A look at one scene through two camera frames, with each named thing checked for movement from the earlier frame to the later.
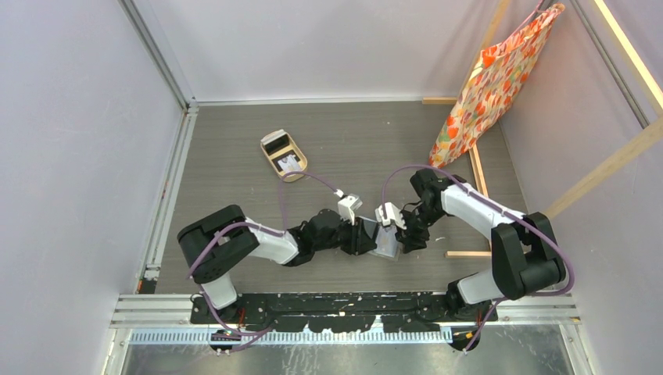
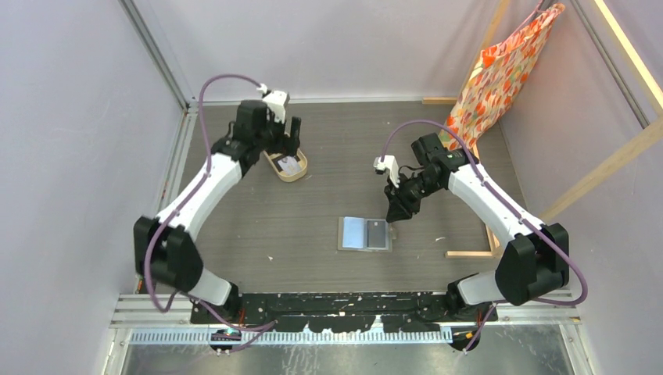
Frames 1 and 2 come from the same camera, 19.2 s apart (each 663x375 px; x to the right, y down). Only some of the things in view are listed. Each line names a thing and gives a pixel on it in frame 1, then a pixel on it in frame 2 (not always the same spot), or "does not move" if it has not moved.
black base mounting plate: x=399 y=312 does not move
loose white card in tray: x=289 y=163 does not move
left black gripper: x=360 y=241 → x=285 y=144
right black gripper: x=412 y=239 → x=401 y=207
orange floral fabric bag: x=494 y=83 does not move
